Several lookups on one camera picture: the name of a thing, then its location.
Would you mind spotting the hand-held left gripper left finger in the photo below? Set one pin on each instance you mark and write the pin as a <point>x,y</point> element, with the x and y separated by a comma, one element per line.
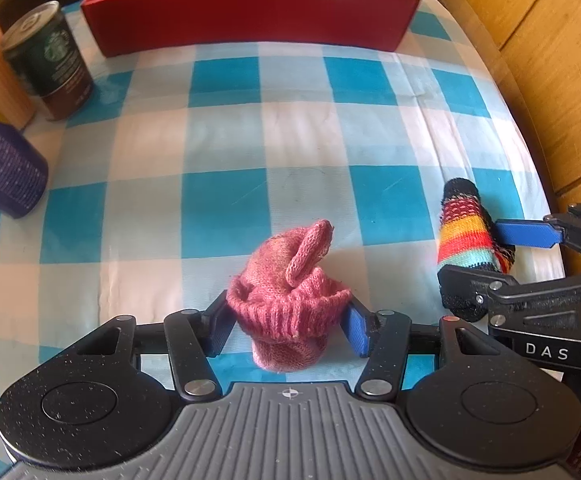
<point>218,327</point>

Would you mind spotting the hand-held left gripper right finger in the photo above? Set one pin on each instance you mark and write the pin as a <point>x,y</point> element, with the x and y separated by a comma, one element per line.
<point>355,330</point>

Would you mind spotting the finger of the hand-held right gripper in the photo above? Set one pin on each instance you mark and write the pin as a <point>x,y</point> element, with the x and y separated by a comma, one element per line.
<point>475,285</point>
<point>525,232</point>

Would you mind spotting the rainbow striped sock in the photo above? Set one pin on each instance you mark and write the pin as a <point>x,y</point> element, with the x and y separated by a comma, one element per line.
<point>463,230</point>

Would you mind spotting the pink knit sock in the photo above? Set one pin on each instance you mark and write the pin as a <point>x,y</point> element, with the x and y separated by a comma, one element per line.
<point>280,310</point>

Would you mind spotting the red cardboard box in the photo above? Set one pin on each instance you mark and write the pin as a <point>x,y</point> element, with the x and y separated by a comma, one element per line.
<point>250,15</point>

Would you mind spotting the light wooden wardrobe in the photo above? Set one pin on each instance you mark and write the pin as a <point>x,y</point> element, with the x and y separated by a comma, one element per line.
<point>560,60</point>

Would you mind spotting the blue white checked tablecloth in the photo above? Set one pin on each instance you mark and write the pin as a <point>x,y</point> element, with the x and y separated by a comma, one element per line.
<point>290,135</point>

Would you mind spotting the purple drink can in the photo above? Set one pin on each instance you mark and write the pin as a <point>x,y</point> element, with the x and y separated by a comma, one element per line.
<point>5,170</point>

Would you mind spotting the dark green drink can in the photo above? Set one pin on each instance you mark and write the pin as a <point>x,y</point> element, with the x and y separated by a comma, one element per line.
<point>55,65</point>

